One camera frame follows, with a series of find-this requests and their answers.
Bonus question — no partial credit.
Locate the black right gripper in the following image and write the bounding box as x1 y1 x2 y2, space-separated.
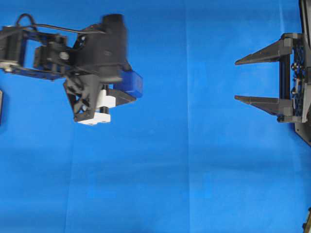
235 33 311 145

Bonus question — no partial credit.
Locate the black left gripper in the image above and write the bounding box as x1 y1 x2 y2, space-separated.
64 14 137 121

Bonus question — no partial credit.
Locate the blue block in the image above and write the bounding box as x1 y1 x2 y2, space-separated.
113 70 143 98

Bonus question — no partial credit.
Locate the blue table mat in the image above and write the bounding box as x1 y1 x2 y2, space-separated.
0 0 311 233

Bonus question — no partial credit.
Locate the black cable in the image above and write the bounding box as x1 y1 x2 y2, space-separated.
16 13 106 34

